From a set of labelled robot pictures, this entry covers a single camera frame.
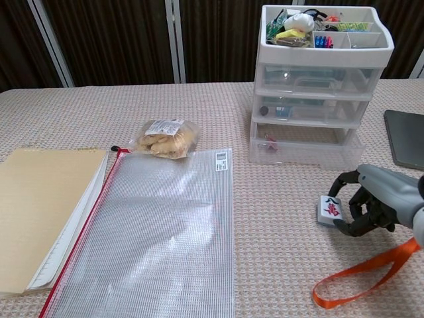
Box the right black grey robot hand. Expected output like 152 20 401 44
327 164 424 238

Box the white mahjong tile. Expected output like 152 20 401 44
316 195 347 229

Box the clear drawer with red clip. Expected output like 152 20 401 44
248 123 365 165

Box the clear drawer with blue item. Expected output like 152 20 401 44
256 94 370 125

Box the clear drawer with teal contents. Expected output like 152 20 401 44
263 62 382 95

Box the blue object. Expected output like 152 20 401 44
275 106 294 121

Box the dark grey tablet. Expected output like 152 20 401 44
383 109 424 172

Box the beige woven tablecloth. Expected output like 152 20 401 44
0 78 424 318

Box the blue clips bundle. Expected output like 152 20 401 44
314 34 335 48

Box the green blue printed packet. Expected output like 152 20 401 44
336 21 372 32

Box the brown colourful packet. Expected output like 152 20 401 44
274 36 312 47

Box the yellow small item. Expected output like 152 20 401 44
276 28 307 40

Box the white crumpled item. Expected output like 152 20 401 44
284 12 315 31

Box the green white sachet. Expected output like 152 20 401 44
267 9 288 36

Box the clear bag of cookies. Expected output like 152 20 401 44
129 119 202 160

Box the clear mesh zipper pouch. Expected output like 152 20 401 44
38 145 235 318

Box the tan cover notepad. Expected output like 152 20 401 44
0 147 109 295

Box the orange ribbon lanyard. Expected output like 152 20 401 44
312 237 421 309

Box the white metal frame post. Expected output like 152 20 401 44
409 49 424 80
31 0 74 87
164 0 187 83

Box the white plastic drawer organizer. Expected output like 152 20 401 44
251 4 395 146

